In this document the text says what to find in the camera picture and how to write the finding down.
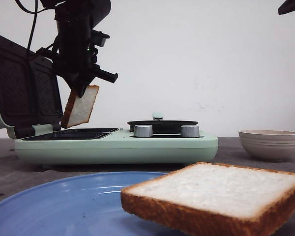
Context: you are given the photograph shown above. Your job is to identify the mint green hinged lid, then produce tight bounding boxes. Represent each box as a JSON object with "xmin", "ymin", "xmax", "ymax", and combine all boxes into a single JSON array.
[{"xmin": 0, "ymin": 35, "xmax": 62, "ymax": 139}]

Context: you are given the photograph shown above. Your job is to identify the beige ribbed bowl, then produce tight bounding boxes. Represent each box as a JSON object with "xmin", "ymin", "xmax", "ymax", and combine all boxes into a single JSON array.
[{"xmin": 238, "ymin": 130, "xmax": 295, "ymax": 161}]

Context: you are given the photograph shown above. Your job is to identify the black round frying pan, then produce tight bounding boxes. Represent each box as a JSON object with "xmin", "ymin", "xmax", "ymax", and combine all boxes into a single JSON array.
[{"xmin": 127, "ymin": 113, "xmax": 198, "ymax": 134}]

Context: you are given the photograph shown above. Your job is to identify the mint green breakfast maker base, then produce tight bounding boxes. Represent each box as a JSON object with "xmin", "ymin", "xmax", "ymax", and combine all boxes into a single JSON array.
[{"xmin": 15, "ymin": 128, "xmax": 218, "ymax": 165}]

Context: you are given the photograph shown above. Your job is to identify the blue round plate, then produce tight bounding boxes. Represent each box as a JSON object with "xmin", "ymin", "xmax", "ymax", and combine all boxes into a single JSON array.
[{"xmin": 0, "ymin": 172, "xmax": 180, "ymax": 236}]

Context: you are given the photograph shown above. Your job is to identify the left silver control knob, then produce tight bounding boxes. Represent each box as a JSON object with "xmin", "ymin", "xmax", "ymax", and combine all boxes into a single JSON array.
[{"xmin": 134, "ymin": 124, "xmax": 153, "ymax": 138}]

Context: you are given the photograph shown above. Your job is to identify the silver control knob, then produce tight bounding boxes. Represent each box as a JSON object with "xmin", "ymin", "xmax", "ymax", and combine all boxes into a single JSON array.
[
  {"xmin": 180, "ymin": 125, "xmax": 200, "ymax": 138},
  {"xmin": 134, "ymin": 124, "xmax": 153, "ymax": 138}
]

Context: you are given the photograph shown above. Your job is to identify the right silver control knob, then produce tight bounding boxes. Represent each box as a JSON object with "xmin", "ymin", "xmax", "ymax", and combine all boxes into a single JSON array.
[{"xmin": 180, "ymin": 125, "xmax": 200, "ymax": 138}]

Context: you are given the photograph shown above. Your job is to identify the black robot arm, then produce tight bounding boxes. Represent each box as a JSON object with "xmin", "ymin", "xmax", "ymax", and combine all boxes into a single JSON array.
[{"xmin": 36, "ymin": 0, "xmax": 118, "ymax": 97}]

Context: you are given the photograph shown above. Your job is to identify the black cable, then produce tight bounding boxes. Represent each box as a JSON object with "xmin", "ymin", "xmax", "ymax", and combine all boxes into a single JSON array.
[{"xmin": 14, "ymin": 0, "xmax": 55, "ymax": 64}]

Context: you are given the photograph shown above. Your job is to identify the white bread slice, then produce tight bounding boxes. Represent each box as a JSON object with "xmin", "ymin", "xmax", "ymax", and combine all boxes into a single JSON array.
[
  {"xmin": 60, "ymin": 85, "xmax": 99, "ymax": 128},
  {"xmin": 120, "ymin": 162, "xmax": 295, "ymax": 236}
]

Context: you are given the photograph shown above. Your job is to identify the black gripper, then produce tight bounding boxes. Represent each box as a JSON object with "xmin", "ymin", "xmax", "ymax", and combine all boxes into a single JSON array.
[
  {"xmin": 36, "ymin": 4, "xmax": 118, "ymax": 98},
  {"xmin": 278, "ymin": 0, "xmax": 295, "ymax": 15}
]

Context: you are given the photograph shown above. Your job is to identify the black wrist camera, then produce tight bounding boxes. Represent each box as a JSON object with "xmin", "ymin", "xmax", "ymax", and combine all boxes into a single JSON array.
[{"xmin": 90, "ymin": 29, "xmax": 110, "ymax": 47}]

